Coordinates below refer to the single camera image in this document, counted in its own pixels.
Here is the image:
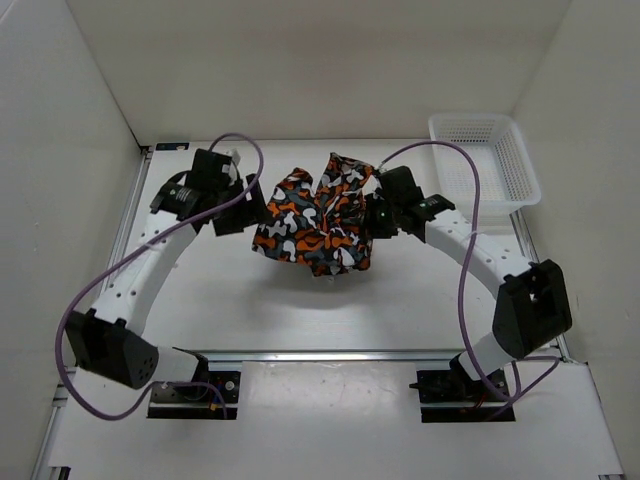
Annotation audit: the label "white plastic basket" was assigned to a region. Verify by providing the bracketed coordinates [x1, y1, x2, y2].
[428, 113, 541, 223]

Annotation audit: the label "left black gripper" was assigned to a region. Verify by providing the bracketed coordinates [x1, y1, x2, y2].
[212, 174, 274, 237]

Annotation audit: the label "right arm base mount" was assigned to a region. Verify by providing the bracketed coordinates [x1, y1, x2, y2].
[409, 355, 516, 424]

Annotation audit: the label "orange camouflage shorts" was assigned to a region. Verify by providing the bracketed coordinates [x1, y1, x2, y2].
[252, 153, 376, 277]

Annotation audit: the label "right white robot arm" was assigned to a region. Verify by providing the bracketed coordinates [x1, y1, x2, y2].
[365, 166, 573, 400]

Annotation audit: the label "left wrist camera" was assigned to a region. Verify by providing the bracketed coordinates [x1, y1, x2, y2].
[222, 149, 241, 183]

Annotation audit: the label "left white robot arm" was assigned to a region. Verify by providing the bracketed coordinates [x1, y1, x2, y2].
[65, 149, 264, 400]

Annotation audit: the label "blue label sticker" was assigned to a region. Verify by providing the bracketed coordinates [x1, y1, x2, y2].
[155, 142, 190, 151]

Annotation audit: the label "aluminium left rail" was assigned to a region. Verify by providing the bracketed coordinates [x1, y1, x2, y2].
[106, 146, 154, 269]

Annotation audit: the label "aluminium right rail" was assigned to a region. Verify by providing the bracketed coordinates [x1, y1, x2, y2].
[509, 210, 573, 363]

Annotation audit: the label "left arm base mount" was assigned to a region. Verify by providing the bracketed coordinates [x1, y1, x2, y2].
[147, 362, 241, 421]

